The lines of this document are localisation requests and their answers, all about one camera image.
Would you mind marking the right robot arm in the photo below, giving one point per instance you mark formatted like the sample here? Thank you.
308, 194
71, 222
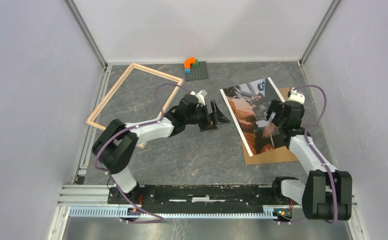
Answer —
327, 193

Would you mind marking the printed photo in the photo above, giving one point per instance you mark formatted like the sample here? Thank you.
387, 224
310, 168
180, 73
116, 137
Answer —
237, 98

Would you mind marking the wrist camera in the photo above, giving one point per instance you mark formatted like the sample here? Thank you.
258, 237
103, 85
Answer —
200, 95
295, 96

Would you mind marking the wooden picture frame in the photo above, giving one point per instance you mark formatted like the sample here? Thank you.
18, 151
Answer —
135, 101

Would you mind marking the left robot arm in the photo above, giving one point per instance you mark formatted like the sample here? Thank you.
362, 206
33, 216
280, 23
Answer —
115, 146

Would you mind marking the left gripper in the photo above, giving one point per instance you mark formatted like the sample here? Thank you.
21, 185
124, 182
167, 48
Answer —
205, 125

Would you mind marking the grey lego baseplate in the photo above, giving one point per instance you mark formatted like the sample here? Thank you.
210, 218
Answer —
198, 72

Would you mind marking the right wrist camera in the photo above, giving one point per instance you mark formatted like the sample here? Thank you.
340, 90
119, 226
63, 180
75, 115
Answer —
295, 96

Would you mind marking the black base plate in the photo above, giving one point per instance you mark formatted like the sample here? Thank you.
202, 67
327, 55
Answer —
208, 199

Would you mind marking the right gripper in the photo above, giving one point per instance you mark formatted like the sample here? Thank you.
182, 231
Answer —
276, 106

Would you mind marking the orange curved lego brick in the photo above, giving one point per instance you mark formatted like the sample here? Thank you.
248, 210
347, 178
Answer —
189, 62

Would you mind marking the brown cardboard backing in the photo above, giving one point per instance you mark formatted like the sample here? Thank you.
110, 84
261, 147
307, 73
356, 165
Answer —
258, 150

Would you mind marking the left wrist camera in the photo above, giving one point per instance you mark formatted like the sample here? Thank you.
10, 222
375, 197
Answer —
200, 95

